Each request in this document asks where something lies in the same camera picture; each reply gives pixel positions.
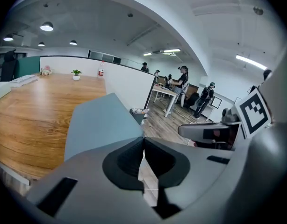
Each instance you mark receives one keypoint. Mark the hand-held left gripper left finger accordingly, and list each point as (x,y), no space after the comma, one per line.
(87,171)

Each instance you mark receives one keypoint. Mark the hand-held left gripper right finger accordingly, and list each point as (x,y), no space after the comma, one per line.
(195,162)

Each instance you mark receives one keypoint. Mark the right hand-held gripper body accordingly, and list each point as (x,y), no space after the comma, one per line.
(262,162)

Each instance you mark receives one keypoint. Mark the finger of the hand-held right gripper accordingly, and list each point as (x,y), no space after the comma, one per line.
(192,130)

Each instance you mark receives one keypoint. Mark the black swivel chair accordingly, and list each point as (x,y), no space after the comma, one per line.
(192,99)

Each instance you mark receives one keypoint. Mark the white desk with monitor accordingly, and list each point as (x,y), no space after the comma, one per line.
(214,104)

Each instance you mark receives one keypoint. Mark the dark waste bin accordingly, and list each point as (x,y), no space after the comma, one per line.
(138,115)

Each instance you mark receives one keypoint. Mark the fluorescent tube light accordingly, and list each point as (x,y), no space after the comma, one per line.
(251,61)
(172,50)
(147,54)

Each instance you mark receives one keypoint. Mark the white desk partition panel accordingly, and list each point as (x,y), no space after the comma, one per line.
(124,78)

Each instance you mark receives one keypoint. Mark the small potted green plant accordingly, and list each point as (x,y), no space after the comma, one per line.
(76,74)

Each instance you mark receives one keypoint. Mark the clear plastic bottle red label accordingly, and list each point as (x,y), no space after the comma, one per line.
(101,71)

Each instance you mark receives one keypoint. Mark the pink plush toy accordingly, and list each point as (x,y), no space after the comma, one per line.
(46,71)

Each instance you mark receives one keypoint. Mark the white flat box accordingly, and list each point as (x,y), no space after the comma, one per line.
(1,90)

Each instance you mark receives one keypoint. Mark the green desk partition panel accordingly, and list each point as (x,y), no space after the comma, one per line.
(26,65)

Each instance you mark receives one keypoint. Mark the black dome pendant lamp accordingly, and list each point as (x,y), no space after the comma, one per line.
(41,44)
(8,37)
(73,42)
(46,26)

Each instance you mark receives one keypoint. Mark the black office chair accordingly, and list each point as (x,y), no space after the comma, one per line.
(9,66)

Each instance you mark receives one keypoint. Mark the round ceiling fixture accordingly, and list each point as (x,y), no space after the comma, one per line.
(258,10)

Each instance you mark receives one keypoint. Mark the white frame wooden table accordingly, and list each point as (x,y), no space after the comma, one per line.
(163,91)

